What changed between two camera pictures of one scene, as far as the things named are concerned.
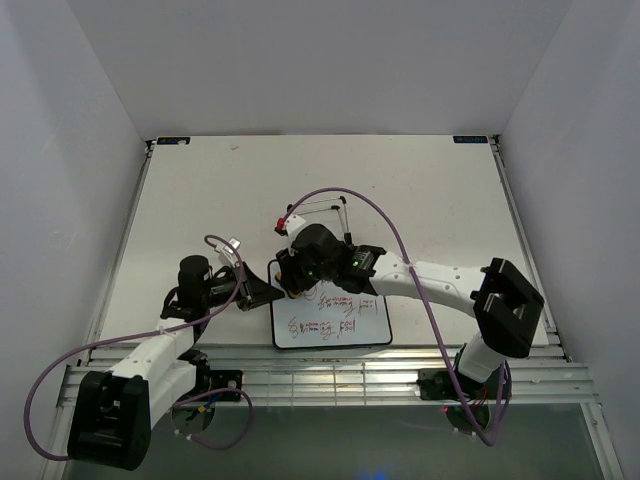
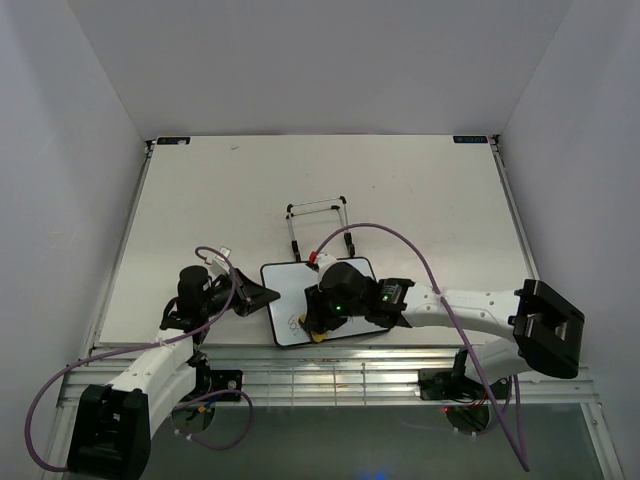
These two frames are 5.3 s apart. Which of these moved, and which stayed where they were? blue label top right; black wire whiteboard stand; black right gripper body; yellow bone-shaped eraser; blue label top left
Moved: black right gripper body; yellow bone-shaped eraser
Stayed: black wire whiteboard stand; blue label top right; blue label top left
